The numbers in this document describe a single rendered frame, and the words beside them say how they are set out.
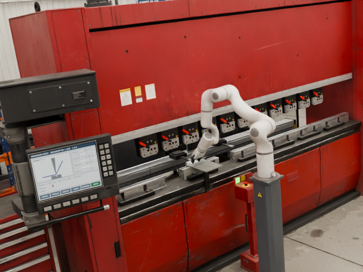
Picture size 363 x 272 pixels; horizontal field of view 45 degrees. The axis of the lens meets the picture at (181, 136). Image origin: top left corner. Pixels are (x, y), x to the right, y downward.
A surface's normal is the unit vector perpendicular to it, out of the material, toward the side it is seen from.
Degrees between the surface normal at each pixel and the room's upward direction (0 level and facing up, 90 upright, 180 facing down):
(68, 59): 90
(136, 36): 90
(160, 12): 90
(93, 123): 90
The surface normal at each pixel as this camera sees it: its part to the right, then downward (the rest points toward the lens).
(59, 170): 0.40, 0.20
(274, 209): 0.64, 0.14
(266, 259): -0.76, 0.25
